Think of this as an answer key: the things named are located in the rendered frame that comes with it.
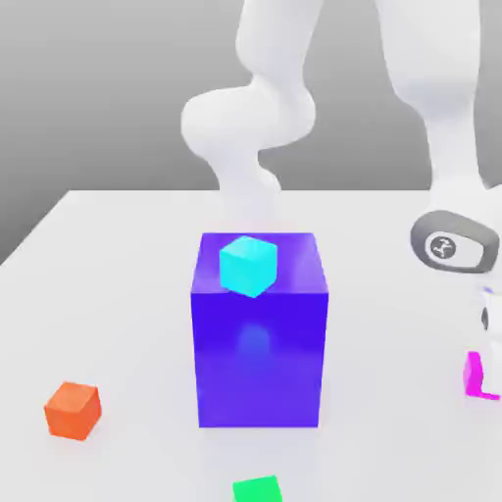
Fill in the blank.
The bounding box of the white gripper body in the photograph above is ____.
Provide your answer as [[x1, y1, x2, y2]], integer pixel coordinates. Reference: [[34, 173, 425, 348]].
[[479, 338, 502, 395]]

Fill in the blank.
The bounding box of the small magenta cube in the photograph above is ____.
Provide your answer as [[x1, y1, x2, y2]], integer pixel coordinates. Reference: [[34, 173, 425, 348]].
[[462, 350, 502, 401]]

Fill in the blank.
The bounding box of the small cyan cube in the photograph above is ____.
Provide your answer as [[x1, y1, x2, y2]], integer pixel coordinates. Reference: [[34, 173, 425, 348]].
[[218, 234, 278, 299]]

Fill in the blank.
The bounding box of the small green cube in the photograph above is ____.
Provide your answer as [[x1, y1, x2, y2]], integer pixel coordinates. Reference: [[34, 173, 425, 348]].
[[231, 474, 284, 502]]

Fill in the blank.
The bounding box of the small orange cube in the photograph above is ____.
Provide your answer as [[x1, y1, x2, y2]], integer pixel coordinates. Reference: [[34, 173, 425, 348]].
[[42, 380, 103, 442]]

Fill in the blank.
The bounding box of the large blue box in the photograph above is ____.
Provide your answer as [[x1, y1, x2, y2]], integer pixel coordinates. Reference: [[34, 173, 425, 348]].
[[189, 231, 329, 429]]

